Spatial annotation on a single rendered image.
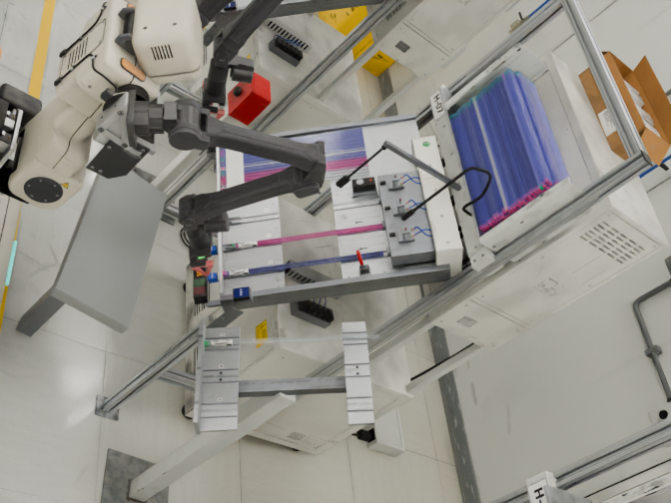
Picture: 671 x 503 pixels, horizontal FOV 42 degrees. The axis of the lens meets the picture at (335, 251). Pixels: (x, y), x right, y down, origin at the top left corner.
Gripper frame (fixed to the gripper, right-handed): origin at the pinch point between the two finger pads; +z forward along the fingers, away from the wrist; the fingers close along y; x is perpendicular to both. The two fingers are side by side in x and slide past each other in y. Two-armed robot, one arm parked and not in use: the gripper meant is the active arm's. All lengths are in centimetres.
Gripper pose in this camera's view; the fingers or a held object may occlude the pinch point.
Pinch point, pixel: (206, 260)
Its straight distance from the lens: 268.6
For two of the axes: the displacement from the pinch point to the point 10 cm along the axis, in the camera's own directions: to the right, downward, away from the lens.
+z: 0.8, 6.2, 7.8
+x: -9.9, 1.3, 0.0
